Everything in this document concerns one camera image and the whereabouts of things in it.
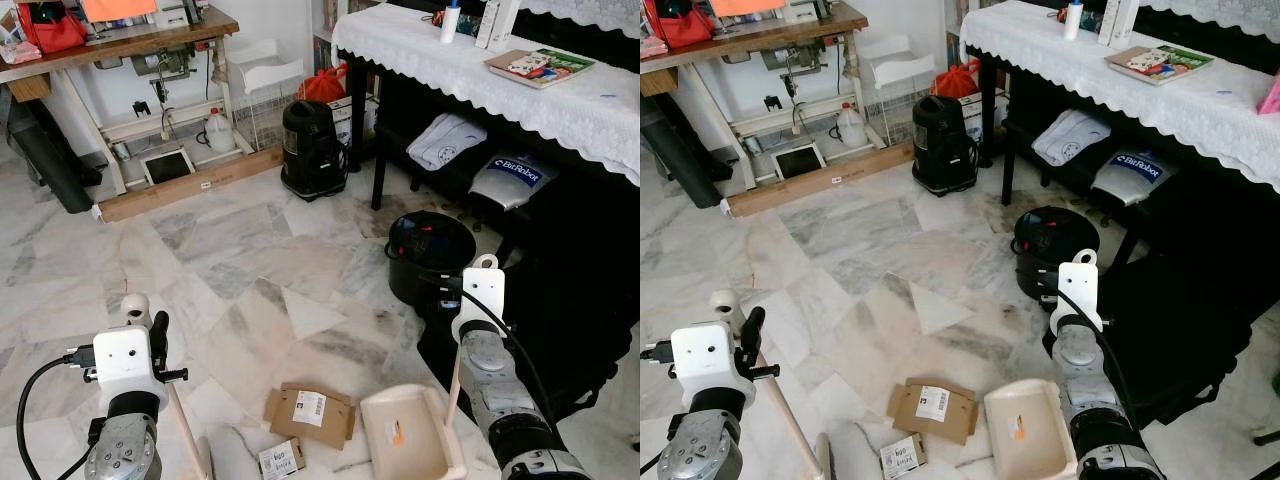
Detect cream long-handled dustpan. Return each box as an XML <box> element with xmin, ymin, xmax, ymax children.
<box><xmin>359</xmin><ymin>253</ymin><xmax>501</xmax><ymax>480</ymax></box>
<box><xmin>984</xmin><ymin>248</ymin><xmax>1099</xmax><ymax>480</ymax></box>

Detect small labelled cardboard box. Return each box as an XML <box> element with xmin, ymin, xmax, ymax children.
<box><xmin>879</xmin><ymin>434</ymin><xmax>928</xmax><ymax>480</ymax></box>
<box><xmin>257</xmin><ymin>438</ymin><xmax>307</xmax><ymax>480</ymax></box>

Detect brown cardboard with label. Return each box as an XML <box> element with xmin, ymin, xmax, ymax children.
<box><xmin>887</xmin><ymin>377</ymin><xmax>980</xmax><ymax>447</ymax></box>
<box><xmin>264</xmin><ymin>382</ymin><xmax>357</xmax><ymax>450</ymax></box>

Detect black round bucket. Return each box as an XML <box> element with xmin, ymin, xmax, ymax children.
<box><xmin>1011</xmin><ymin>206</ymin><xmax>1101</xmax><ymax>293</ymax></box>
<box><xmin>386</xmin><ymin>211</ymin><xmax>478</xmax><ymax>307</ymax></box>

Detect grey BitRobot bag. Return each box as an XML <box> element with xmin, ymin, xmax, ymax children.
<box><xmin>469</xmin><ymin>151</ymin><xmax>552</xmax><ymax>212</ymax></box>
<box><xmin>1091</xmin><ymin>147</ymin><xmax>1180</xmax><ymax>207</ymax></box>

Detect long wooden plank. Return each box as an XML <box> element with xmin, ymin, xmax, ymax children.
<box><xmin>724</xmin><ymin>141</ymin><xmax>915</xmax><ymax>219</ymax></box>
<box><xmin>94</xmin><ymin>147</ymin><xmax>285</xmax><ymax>224</ymax></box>

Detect sewing machine foot pedal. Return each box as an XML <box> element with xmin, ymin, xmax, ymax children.
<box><xmin>142</xmin><ymin>147</ymin><xmax>197</xmax><ymax>187</ymax></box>
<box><xmin>774</xmin><ymin>141</ymin><xmax>828</xmax><ymax>182</ymax></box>

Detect black canister vacuum cleaner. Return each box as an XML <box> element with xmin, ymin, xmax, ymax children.
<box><xmin>911</xmin><ymin>94</ymin><xmax>980</xmax><ymax>197</ymax></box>
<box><xmin>280</xmin><ymin>99</ymin><xmax>350</xmax><ymax>202</ymax></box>

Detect black cylindrical roll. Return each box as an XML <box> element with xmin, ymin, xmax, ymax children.
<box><xmin>4</xmin><ymin>98</ymin><xmax>97</xmax><ymax>215</ymax></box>
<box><xmin>640</xmin><ymin>94</ymin><xmax>724</xmax><ymax>212</ymax></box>

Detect table with white lace cloth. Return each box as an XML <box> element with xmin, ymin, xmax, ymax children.
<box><xmin>959</xmin><ymin>0</ymin><xmax>1280</xmax><ymax>291</ymax></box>
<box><xmin>332</xmin><ymin>0</ymin><xmax>641</xmax><ymax>291</ymax></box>

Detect clear plastic jug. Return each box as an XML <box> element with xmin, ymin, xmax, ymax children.
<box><xmin>835</xmin><ymin>102</ymin><xmax>868</xmax><ymax>149</ymax></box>
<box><xmin>204</xmin><ymin>107</ymin><xmax>238</xmax><ymax>154</ymax></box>

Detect red plastic bag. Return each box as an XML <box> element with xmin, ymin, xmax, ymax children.
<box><xmin>297</xmin><ymin>64</ymin><xmax>350</xmax><ymax>104</ymax></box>
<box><xmin>934</xmin><ymin>59</ymin><xmax>984</xmax><ymax>100</ymax></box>

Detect colourful picture book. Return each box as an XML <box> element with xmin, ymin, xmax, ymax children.
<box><xmin>1105</xmin><ymin>43</ymin><xmax>1216</xmax><ymax>87</ymax></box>
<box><xmin>485</xmin><ymin>47</ymin><xmax>597</xmax><ymax>90</ymax></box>

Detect white upright boxes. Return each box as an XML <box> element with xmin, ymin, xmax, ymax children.
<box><xmin>474</xmin><ymin>0</ymin><xmax>522</xmax><ymax>52</ymax></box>
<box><xmin>1097</xmin><ymin>0</ymin><xmax>1142</xmax><ymax>50</ymax></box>

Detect wooden sewing machine table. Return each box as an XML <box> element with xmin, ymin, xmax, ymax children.
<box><xmin>0</xmin><ymin>8</ymin><xmax>242</xmax><ymax>197</ymax></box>
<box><xmin>640</xmin><ymin>2</ymin><xmax>870</xmax><ymax>191</ymax></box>

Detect red handbag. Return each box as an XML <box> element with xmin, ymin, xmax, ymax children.
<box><xmin>644</xmin><ymin>0</ymin><xmax>714</xmax><ymax>50</ymax></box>
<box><xmin>17</xmin><ymin>0</ymin><xmax>90</xmax><ymax>54</ymax></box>

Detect orange sheet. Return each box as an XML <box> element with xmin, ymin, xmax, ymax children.
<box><xmin>709</xmin><ymin>0</ymin><xmax>787</xmax><ymax>19</ymax></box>
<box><xmin>79</xmin><ymin>0</ymin><xmax>159</xmax><ymax>24</ymax></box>

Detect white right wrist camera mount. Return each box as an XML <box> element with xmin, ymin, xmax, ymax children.
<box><xmin>451</xmin><ymin>266</ymin><xmax>507</xmax><ymax>343</ymax></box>
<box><xmin>1049</xmin><ymin>262</ymin><xmax>1104</xmax><ymax>333</ymax></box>

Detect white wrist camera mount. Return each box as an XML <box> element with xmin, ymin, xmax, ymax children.
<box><xmin>451</xmin><ymin>266</ymin><xmax>507</xmax><ymax>343</ymax></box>
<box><xmin>92</xmin><ymin>325</ymin><xmax>169</xmax><ymax>401</ymax></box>
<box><xmin>1049</xmin><ymin>262</ymin><xmax>1104</xmax><ymax>333</ymax></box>
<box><xmin>669</xmin><ymin>321</ymin><xmax>747</xmax><ymax>397</ymax></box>

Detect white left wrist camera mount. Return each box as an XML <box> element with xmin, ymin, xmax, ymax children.
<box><xmin>669</xmin><ymin>321</ymin><xmax>747</xmax><ymax>397</ymax></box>
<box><xmin>92</xmin><ymin>325</ymin><xmax>169</xmax><ymax>401</ymax></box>

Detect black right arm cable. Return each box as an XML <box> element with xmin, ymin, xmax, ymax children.
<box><xmin>1040</xmin><ymin>272</ymin><xmax>1136</xmax><ymax>411</ymax></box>
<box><xmin>440</xmin><ymin>288</ymin><xmax>558</xmax><ymax>426</ymax></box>

